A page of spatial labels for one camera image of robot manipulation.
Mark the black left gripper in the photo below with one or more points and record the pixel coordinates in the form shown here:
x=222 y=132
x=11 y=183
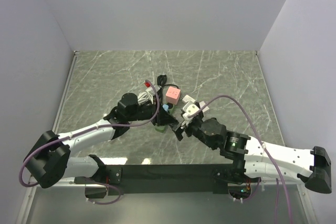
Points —
x=163 y=117

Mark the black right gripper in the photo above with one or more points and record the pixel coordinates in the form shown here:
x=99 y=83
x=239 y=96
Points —
x=178 y=129

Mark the green power strip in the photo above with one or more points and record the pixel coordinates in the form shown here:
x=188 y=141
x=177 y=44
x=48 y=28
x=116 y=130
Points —
x=162 y=127

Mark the blue charger plug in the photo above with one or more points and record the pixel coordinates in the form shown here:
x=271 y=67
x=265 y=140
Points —
x=166 y=107

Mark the small white charger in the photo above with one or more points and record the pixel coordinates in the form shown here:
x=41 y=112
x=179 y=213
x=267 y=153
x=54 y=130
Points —
x=202 y=105

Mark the large white charger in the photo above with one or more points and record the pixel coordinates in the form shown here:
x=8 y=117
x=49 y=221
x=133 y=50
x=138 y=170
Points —
x=186 y=99

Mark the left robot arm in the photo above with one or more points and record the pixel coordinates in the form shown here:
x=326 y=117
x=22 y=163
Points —
x=53 y=157

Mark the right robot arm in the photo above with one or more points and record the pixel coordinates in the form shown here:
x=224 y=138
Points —
x=254 y=159

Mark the pink cube socket adapter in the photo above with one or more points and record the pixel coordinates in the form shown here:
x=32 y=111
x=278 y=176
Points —
x=173 y=95

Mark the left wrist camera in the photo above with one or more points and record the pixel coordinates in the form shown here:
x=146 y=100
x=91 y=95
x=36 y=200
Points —
x=152 y=89

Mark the aluminium rail frame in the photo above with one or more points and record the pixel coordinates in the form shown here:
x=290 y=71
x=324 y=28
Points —
x=30 y=192

